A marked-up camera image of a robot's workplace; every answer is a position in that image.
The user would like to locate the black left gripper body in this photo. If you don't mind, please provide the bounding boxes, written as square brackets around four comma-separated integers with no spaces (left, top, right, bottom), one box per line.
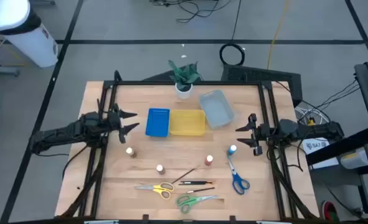
[106,103,126,145]

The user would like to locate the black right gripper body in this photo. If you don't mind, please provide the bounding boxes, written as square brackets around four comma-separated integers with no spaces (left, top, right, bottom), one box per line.
[248,113,271,157]

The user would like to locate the brown paint bottle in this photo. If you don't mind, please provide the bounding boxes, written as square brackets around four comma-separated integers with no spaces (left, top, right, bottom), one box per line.
[125,146,138,159]

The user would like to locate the blue-handled scissors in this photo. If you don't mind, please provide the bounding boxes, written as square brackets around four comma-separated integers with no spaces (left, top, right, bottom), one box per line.
[226,154,251,196]

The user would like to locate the yellow-handled scissors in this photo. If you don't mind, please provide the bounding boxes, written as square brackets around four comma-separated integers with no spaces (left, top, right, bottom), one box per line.
[133,181,176,200]

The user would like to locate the black brush with silver ferrule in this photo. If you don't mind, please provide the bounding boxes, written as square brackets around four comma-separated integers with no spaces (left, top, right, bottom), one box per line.
[186,187,216,194]

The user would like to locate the thin brown-tipped paint brush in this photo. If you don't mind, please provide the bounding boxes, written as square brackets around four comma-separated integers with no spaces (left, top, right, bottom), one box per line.
[170,167,201,185]

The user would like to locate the green-handled scissors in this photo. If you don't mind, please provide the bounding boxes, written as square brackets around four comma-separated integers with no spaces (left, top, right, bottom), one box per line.
[175,194,219,215]

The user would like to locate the blue plastic bin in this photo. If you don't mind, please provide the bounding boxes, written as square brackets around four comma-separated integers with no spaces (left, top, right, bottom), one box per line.
[144,107,171,138]

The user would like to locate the grey plastic bin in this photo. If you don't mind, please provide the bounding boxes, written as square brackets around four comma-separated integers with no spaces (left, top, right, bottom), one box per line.
[198,89,235,130]

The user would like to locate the black perforated panel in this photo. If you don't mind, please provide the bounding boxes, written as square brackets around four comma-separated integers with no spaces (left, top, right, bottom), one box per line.
[220,63,303,108]

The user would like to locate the yellow plastic bin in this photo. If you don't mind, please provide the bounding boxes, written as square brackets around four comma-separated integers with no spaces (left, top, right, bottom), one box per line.
[169,109,207,137]

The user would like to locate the green plant in white pot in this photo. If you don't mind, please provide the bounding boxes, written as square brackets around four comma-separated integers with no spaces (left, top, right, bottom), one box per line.
[167,59,203,100]

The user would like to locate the white paper sign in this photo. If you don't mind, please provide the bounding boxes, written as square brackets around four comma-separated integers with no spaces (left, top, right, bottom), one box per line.
[301,136,340,170]

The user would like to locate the white and yellow container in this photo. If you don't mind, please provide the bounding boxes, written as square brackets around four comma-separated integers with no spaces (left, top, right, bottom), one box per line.
[340,148,368,170]

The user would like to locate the white trash bin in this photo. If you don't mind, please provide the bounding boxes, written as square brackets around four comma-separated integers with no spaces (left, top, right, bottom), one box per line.
[0,0,60,68]

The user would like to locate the grey metal stand leg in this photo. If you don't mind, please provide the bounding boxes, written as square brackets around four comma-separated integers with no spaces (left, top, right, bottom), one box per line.
[0,63,21,78]

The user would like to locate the white cables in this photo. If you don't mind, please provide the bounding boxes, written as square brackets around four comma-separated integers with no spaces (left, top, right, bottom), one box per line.
[295,106,331,125]

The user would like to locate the black base cable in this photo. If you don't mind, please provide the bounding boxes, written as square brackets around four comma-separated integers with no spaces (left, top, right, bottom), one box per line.
[61,144,90,180]

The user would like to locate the coiled black cable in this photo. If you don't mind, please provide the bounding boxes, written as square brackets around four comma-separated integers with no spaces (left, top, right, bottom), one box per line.
[219,0,246,67]

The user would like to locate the black floor cable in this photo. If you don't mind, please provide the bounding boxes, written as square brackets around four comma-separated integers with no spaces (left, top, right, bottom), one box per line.
[320,79,359,106]
[298,83,361,123]

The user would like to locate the yellow floor cable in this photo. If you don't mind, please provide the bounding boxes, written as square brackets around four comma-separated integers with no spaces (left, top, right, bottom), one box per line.
[266,0,292,70]

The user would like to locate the black cable tangle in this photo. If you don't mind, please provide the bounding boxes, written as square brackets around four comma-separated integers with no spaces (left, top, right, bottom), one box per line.
[148,0,234,24]

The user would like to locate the thin yellow cord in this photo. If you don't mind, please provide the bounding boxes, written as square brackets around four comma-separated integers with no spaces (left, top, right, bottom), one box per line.
[0,26,26,68]

